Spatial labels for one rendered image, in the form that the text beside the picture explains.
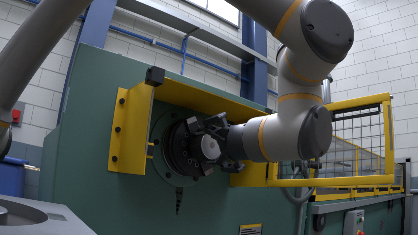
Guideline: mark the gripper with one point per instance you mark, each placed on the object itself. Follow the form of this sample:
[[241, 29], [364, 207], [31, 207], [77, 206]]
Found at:
[[238, 142]]

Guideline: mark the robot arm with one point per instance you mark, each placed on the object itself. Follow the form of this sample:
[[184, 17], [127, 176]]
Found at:
[[294, 130]]

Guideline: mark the black ball torque limiter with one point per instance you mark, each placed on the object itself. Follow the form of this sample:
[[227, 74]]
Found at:
[[183, 156]]

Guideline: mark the black door hinge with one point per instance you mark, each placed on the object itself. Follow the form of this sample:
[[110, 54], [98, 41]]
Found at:
[[267, 170]]

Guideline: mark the yellow guard housing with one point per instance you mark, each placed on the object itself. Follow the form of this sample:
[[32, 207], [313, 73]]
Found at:
[[130, 130]]

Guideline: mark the yellow mesh guard door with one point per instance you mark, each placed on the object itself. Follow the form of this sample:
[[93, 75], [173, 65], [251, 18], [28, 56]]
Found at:
[[326, 180]]

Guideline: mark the small black block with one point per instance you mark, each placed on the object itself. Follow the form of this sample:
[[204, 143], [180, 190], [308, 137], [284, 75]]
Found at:
[[150, 149]]

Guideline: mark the blue steel column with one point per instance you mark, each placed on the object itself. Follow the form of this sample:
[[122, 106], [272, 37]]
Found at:
[[98, 23], [254, 78]]

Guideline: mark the yellow black label plate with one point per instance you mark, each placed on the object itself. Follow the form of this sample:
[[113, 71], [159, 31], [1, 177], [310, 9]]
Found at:
[[250, 229]]

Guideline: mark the grey handwheel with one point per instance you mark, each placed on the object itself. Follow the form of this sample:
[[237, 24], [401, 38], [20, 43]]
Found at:
[[295, 197]]

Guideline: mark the grey upright tube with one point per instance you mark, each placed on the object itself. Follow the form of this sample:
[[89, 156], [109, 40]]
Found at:
[[326, 91]]

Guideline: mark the black round knob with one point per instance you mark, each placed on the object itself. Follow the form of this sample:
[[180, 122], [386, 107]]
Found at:
[[319, 222]]

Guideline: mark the window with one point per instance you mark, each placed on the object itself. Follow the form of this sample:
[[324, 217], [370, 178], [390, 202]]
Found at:
[[222, 9]]

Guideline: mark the green machine body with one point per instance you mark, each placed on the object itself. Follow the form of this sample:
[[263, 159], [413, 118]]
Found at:
[[81, 163]]

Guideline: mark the grey control box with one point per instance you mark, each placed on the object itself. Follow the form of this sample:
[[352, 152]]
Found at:
[[351, 223]]

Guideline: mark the yellow framed clear cover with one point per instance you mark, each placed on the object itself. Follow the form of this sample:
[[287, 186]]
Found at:
[[369, 191]]

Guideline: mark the grey bench with round recess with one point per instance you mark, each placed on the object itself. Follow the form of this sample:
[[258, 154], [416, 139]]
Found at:
[[65, 225]]

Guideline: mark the blue bin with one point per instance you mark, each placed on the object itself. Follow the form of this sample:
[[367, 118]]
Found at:
[[11, 178]]

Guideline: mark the black switch block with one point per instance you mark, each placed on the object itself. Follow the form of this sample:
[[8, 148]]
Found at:
[[154, 75]]

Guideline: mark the blue wall pipe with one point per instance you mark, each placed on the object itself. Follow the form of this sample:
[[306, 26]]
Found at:
[[169, 48]]

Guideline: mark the grey wall ledge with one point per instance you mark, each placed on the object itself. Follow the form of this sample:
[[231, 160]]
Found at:
[[196, 31]]

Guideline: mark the grey door frame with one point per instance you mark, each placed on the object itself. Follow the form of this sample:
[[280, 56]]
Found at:
[[408, 202]]

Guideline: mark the red wall call point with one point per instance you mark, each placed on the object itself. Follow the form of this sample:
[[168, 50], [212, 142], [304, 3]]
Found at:
[[16, 115]]

